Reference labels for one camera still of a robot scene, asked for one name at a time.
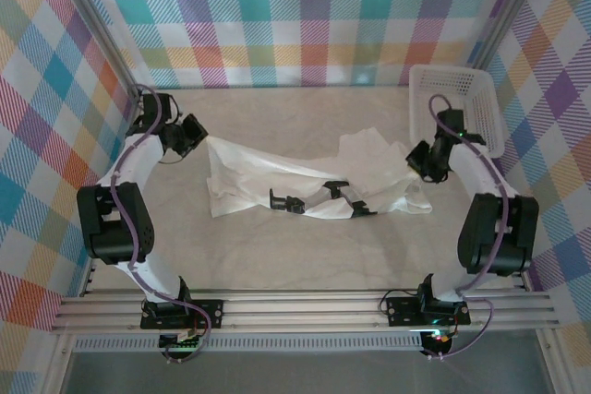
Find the white t-shirt with black print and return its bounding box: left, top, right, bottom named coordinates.
left=205, top=127, right=433, bottom=221

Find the white plastic mesh basket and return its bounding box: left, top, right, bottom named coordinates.
left=408, top=65, right=507, bottom=160

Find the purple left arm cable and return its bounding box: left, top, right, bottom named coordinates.
left=110, top=84, right=213, bottom=364

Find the aluminium frame post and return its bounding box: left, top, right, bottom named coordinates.
left=45, top=0, right=147, bottom=100
left=464, top=0, right=553, bottom=73

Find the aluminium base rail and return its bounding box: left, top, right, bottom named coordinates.
left=50, top=290, right=562, bottom=333

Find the grey slotted cable duct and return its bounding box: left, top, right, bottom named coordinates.
left=73, top=336, right=424, bottom=352

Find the aluminium frame leg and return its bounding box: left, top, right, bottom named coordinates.
left=42, top=333, right=76, bottom=394
left=537, top=328, right=568, bottom=394

